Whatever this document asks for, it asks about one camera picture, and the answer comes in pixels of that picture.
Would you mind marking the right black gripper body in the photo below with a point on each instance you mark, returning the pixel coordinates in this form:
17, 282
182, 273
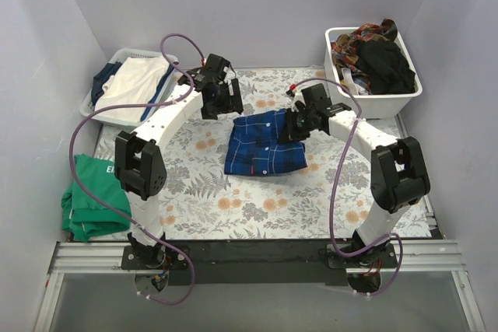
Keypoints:
293, 126

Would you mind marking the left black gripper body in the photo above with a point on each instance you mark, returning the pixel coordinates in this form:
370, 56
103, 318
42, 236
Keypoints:
232, 96

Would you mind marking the blue plaid long sleeve shirt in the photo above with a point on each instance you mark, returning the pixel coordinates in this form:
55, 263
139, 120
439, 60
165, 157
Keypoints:
254, 148

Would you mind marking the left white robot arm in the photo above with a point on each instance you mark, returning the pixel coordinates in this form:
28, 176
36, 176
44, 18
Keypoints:
138, 162

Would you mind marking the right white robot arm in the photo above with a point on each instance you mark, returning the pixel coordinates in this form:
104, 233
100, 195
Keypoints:
398, 174

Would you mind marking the white crumpled garment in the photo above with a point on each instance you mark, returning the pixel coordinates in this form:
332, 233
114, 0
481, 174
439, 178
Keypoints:
355, 85

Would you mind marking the white plastic bin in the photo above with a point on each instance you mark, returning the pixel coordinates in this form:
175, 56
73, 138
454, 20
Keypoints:
373, 106

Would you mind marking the brown plaid crumpled shirt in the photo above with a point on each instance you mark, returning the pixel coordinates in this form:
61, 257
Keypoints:
344, 49

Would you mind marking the black crumpled shirt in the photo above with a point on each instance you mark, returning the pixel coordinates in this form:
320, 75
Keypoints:
385, 66

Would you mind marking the folded white shirt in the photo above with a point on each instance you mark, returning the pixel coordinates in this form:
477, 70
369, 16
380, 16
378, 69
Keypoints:
128, 83

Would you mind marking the folded navy shirt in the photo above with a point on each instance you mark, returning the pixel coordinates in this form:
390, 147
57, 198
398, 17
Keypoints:
101, 79

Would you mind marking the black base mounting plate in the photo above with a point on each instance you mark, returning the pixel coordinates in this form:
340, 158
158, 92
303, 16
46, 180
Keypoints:
254, 261

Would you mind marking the folded green shirt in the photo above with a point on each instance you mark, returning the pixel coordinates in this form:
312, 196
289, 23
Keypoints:
86, 218

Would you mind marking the aluminium rail frame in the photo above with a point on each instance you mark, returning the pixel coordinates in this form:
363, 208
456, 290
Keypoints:
425, 249

